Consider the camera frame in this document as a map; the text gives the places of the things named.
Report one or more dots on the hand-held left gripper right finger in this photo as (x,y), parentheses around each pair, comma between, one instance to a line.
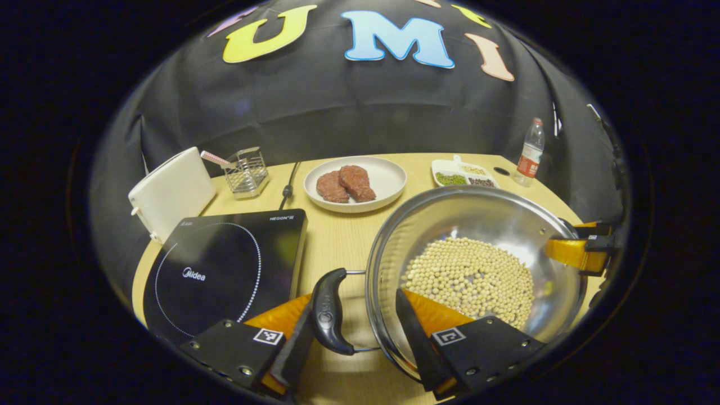
(416,343)

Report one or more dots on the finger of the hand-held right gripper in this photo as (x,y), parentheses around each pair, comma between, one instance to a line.
(571,252)
(596,229)

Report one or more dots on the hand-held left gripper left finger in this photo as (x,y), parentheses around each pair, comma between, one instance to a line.
(295,351)

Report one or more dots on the stainless steel pot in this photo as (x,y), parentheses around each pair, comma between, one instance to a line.
(478,214)

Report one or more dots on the black induction cooktop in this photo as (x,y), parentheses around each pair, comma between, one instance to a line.
(225,270)

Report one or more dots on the pile of soybeans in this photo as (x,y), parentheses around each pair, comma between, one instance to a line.
(472,275)

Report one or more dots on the clear water bottle red label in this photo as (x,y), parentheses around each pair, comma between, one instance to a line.
(530,160)

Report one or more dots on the black table grommet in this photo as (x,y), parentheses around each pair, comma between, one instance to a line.
(501,171)

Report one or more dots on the pile of dark red beans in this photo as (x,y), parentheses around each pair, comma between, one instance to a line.
(481,182)

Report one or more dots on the pile of green beans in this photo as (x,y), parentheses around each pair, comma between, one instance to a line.
(451,179)

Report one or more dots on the white divided dish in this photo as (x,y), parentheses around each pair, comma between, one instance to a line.
(441,166)

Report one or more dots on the red meat piece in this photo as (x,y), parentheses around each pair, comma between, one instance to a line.
(358,183)
(331,188)

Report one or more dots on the white round plate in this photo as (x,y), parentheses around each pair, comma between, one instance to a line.
(388,177)

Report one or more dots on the white toaster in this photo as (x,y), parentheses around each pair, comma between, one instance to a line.
(174,191)

